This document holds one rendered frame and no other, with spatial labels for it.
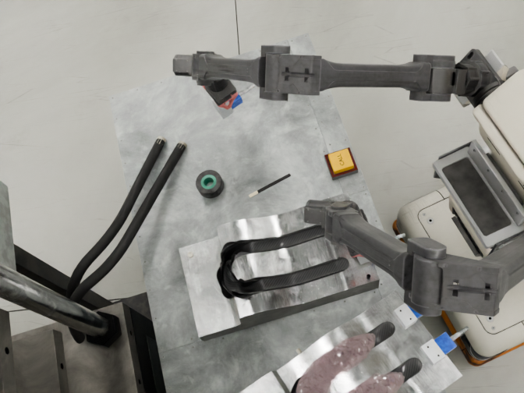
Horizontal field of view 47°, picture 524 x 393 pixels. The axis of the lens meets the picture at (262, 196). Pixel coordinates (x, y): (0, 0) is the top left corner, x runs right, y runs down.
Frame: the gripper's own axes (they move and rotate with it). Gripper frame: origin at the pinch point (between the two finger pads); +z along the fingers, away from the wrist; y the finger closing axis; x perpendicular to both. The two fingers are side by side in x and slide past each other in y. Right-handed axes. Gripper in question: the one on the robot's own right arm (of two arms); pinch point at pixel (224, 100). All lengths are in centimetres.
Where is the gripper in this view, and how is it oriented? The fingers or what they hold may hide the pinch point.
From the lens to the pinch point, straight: 178.5
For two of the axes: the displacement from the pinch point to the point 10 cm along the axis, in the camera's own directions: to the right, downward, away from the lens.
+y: 5.6, 7.3, -3.9
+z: 1.4, 3.9, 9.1
